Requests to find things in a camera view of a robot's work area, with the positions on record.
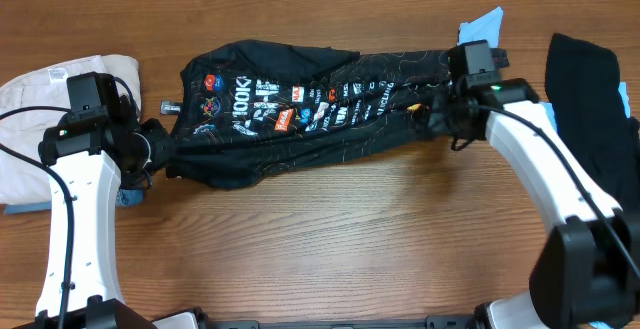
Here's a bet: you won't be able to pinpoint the black printed cycling jersey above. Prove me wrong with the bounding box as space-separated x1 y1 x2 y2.
160 38 510 192

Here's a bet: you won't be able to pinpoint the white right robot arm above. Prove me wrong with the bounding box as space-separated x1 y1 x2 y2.
434 78 639 328

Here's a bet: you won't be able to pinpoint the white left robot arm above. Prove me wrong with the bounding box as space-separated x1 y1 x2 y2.
29 105 172 328

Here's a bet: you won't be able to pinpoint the blue denim jeans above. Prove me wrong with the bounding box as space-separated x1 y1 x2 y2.
3 188 146 216

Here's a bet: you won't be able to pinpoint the light blue shirt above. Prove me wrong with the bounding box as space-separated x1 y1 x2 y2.
457 6 631 132

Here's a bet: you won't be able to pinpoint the plain black garment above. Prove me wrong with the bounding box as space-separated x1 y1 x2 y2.
545 33 639 212

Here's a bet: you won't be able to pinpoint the beige folded trousers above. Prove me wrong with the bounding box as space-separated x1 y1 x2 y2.
1 54 142 205

